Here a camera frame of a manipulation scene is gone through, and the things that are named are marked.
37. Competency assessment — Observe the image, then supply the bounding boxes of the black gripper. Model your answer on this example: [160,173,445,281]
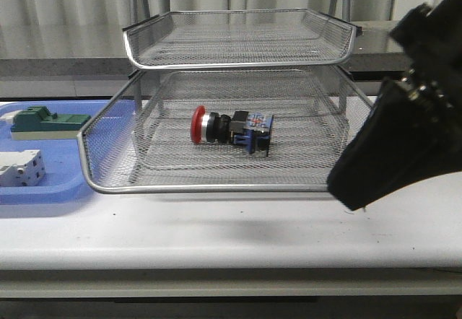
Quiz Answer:
[390,0,461,108]

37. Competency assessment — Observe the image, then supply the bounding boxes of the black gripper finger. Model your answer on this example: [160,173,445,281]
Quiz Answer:
[327,79,461,211]

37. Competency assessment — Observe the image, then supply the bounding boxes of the red emergency stop button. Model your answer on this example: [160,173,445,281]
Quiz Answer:
[190,105,274,157]

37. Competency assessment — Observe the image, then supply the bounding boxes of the silver mesh tray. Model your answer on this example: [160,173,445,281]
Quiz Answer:
[78,66,372,193]
[122,7,357,71]

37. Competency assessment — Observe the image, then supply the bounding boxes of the silver mesh top tray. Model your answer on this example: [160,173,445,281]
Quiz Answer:
[122,7,357,71]

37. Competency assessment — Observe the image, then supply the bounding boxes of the blue plastic tray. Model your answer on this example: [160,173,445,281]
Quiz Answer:
[1,100,107,204]

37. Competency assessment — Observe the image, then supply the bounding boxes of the white circuit breaker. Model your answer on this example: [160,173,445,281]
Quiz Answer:
[1,149,45,187]

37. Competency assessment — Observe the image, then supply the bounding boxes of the small white plastic part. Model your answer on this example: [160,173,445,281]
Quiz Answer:
[0,110,20,125]

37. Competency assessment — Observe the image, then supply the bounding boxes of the silver metal rack frame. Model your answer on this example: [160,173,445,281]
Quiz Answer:
[122,14,363,118]

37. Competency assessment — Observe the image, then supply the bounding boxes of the green electrical switch block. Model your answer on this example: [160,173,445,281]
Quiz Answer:
[10,105,91,141]

